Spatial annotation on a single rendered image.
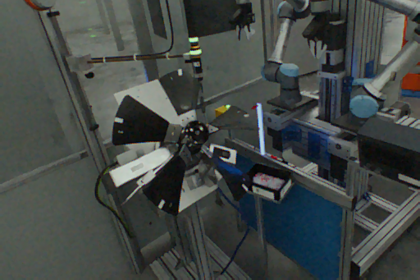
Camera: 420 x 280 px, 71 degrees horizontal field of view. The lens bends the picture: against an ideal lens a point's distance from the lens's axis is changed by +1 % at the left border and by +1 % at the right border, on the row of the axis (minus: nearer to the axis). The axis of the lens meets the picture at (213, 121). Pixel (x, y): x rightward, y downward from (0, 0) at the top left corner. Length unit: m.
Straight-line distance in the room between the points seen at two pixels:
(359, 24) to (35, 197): 2.02
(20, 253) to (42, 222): 0.21
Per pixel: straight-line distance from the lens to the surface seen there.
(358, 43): 1.80
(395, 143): 1.20
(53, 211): 2.09
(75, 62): 1.60
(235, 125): 1.45
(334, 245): 1.80
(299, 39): 5.45
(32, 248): 2.20
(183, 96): 1.43
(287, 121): 1.96
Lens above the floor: 1.82
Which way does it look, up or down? 26 degrees down
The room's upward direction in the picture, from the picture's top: 9 degrees counter-clockwise
